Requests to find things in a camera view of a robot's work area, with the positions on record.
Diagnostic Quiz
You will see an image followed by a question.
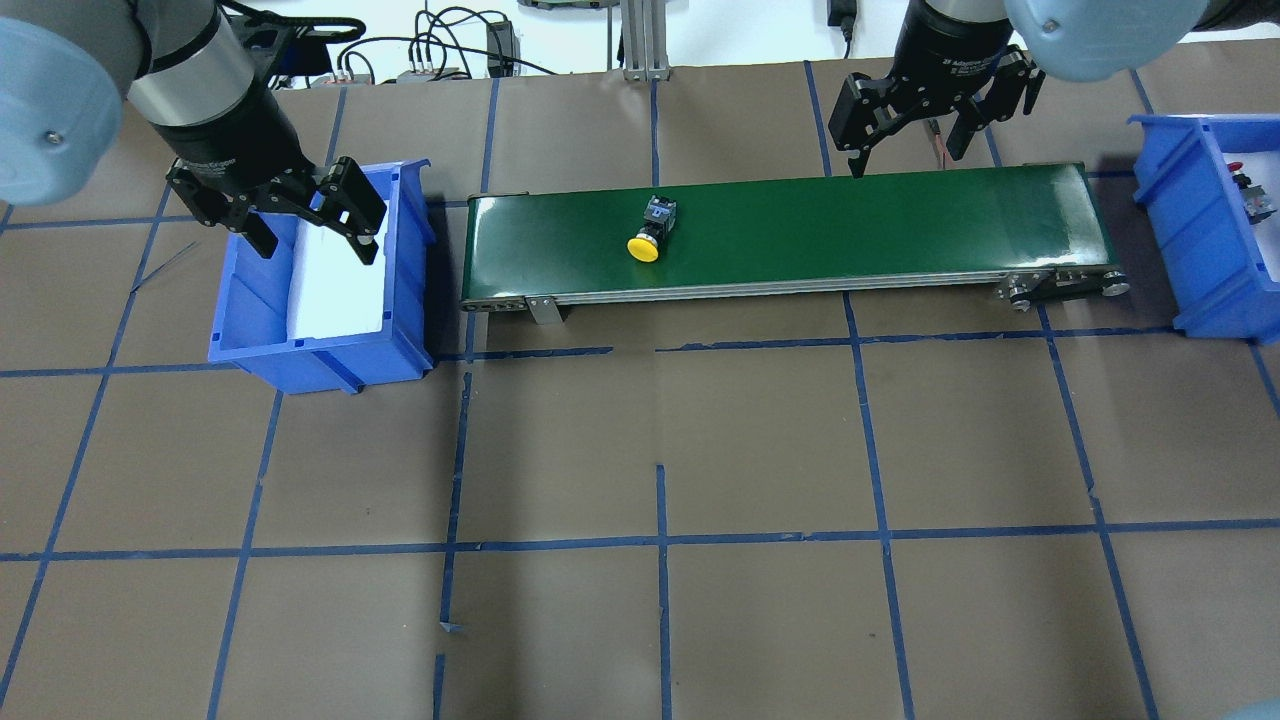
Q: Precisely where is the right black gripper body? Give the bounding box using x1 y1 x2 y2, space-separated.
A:
888 10 1012 113

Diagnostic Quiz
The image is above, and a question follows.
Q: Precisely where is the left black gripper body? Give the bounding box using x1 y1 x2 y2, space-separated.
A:
154 88 316 213

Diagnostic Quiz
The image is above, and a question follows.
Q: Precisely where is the yellow push button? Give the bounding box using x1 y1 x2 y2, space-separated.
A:
626 195 678 263

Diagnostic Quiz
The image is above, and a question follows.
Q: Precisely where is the red mushroom push button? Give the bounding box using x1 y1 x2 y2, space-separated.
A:
1226 161 1277 225

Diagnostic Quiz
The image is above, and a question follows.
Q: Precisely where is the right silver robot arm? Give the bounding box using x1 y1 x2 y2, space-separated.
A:
827 1 1277 177

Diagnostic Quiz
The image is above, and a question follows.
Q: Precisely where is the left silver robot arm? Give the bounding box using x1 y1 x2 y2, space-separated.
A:
1 1 387 265

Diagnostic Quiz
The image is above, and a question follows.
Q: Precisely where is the white foam pad left bin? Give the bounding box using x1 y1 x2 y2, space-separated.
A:
285 222 389 340

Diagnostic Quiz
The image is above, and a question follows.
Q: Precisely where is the white foam pad bin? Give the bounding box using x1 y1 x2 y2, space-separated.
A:
1225 150 1279 282
285 222 389 340

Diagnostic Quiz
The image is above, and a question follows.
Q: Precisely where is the left blue plastic bin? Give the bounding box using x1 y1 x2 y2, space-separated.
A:
207 159 436 395

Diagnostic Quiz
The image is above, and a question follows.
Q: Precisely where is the blue plastic bin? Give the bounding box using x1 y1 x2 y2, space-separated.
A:
1129 114 1279 345
207 159 436 395

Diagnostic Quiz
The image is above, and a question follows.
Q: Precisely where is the green conveyor belt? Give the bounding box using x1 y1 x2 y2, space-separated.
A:
460 164 1130 322

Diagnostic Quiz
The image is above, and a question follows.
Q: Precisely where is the black power supply brick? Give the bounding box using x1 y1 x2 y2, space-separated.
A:
486 20 520 78

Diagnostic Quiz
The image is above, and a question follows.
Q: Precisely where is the white foam pad right bin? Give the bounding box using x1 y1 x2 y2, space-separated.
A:
1225 150 1279 282

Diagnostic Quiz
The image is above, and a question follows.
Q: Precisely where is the right blue plastic bin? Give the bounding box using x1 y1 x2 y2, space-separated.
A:
1129 114 1279 345

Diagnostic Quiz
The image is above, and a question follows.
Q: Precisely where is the aluminium frame post left side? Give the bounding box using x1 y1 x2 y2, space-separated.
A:
620 0 671 82

